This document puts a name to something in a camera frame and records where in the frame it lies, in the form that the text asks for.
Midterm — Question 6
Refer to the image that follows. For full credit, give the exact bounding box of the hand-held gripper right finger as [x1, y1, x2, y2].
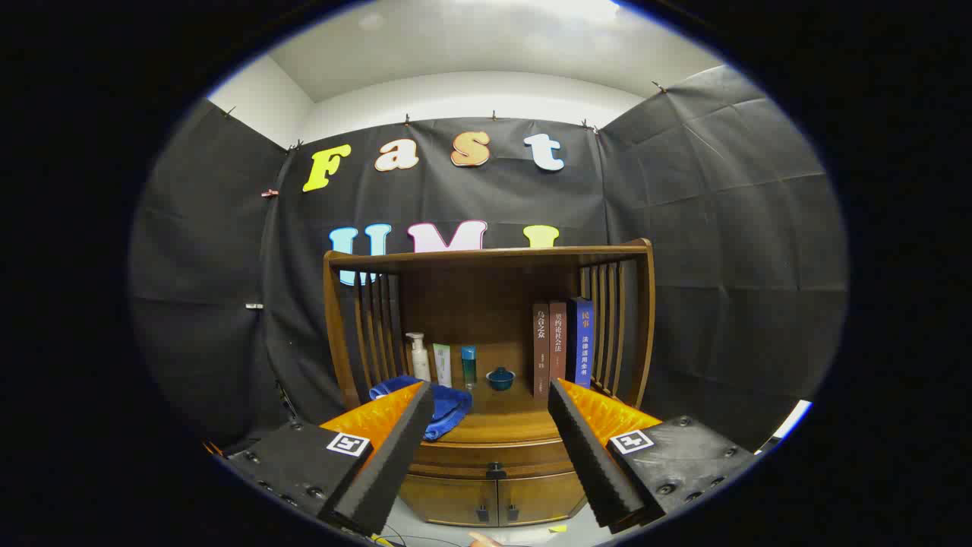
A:
[547, 378, 760, 534]

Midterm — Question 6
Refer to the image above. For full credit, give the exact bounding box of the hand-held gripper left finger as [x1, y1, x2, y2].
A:
[224, 380, 435, 537]

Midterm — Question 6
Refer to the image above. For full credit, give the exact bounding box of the wooden drawer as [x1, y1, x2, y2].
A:
[410, 439, 578, 479]

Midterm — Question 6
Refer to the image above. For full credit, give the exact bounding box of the wooden cabinet door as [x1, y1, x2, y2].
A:
[399, 475, 498, 526]
[497, 471, 587, 526]

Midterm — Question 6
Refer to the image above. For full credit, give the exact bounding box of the wooden countertop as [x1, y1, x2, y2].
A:
[357, 380, 639, 445]

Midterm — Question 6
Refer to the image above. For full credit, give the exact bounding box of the wooden cabinet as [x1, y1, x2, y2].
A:
[323, 238, 655, 529]

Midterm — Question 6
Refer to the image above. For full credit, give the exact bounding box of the blue towel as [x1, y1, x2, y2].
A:
[369, 375, 473, 442]

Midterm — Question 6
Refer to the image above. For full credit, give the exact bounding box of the white pump bottle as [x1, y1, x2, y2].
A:
[405, 332, 431, 383]

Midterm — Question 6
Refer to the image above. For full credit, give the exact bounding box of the blue book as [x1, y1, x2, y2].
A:
[566, 297, 595, 390]

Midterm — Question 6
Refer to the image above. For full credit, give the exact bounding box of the dark brown book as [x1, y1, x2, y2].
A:
[532, 302, 551, 400]

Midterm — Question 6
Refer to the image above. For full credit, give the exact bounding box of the reddish brown book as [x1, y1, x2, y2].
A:
[549, 301, 569, 384]

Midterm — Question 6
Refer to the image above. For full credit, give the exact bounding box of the black floor cable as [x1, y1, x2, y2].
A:
[372, 532, 468, 547]

